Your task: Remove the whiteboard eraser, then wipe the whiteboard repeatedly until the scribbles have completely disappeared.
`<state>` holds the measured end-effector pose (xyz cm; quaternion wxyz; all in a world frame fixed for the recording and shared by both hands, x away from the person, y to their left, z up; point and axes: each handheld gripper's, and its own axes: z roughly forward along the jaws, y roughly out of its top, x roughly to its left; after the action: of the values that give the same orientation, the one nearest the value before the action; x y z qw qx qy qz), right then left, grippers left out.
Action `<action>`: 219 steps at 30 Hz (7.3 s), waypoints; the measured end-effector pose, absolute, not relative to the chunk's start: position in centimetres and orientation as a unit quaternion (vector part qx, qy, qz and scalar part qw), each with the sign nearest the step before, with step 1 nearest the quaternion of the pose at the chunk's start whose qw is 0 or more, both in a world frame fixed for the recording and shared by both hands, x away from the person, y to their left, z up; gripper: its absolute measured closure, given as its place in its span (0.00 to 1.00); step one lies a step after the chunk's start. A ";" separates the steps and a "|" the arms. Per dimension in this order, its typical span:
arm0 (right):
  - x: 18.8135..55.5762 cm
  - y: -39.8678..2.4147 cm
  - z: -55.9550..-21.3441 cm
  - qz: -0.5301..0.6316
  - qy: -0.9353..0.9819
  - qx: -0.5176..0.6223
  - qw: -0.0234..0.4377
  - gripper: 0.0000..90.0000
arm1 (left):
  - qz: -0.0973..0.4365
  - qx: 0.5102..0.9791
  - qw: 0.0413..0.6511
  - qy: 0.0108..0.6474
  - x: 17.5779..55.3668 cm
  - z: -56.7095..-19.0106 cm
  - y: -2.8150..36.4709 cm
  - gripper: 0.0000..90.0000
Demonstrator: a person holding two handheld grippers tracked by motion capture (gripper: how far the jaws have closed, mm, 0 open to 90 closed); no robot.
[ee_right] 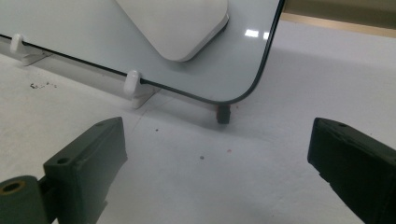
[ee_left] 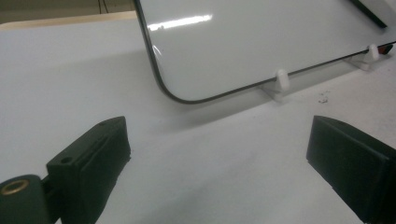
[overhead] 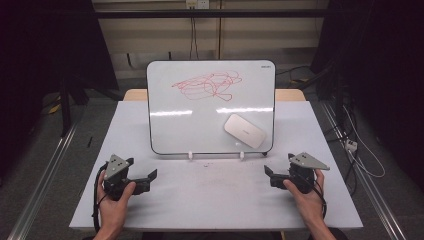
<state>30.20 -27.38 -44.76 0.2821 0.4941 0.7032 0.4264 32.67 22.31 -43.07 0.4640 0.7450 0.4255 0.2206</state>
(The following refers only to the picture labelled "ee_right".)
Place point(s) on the white plastic board clip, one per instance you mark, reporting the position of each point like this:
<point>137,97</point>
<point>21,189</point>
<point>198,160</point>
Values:
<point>134,87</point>
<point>18,46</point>

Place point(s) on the white whiteboard with black rim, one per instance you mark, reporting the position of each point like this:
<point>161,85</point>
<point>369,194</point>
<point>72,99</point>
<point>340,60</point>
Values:
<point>93,37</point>

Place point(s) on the tan wooden table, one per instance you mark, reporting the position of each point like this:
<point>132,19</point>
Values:
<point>342,25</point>

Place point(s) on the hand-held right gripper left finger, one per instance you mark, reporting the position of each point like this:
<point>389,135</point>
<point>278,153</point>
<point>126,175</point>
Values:
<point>84,168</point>

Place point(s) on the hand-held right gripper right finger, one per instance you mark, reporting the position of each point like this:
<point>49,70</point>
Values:
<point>358,168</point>

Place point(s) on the white whiteboard eraser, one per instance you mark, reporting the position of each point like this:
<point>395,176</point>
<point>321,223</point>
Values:
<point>174,28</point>

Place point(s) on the black whiteboard stand foot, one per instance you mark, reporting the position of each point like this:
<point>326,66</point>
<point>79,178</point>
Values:
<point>223,115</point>

